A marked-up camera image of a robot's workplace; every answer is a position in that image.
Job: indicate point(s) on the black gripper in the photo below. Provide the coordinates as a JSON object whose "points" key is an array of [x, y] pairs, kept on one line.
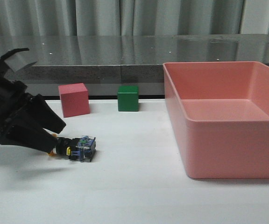
{"points": [[24, 118]]}

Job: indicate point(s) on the yellow push button switch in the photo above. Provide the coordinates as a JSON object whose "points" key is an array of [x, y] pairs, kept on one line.
{"points": [[76, 149]]}

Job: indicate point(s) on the pink cube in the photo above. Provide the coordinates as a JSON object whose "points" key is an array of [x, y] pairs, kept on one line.
{"points": [[74, 99]]}

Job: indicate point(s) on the grey stone ledge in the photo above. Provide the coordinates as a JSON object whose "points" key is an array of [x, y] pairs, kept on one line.
{"points": [[103, 63]]}

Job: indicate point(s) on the right green cube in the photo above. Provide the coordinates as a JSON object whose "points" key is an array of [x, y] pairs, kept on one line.
{"points": [[128, 98]]}

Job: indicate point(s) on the grey curtain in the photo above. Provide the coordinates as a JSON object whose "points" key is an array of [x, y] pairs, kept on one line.
{"points": [[133, 17]]}

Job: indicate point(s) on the pink plastic bin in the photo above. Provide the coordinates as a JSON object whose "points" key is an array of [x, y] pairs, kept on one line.
{"points": [[220, 117]]}

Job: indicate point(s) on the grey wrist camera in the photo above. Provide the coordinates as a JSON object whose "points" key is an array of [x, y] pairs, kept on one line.
{"points": [[18, 59]]}

